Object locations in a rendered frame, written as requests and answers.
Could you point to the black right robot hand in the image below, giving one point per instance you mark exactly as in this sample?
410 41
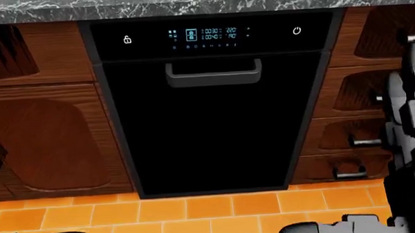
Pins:
301 230

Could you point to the wooden cabinet door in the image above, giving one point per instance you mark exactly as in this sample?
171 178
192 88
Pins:
52 142

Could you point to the black built-in dishwasher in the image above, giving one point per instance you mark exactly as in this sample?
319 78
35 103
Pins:
211 137

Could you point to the wide wooden drawer front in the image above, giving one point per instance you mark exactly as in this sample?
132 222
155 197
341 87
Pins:
63 51

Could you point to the dishwasher control panel display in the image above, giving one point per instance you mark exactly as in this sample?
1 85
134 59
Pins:
211 34

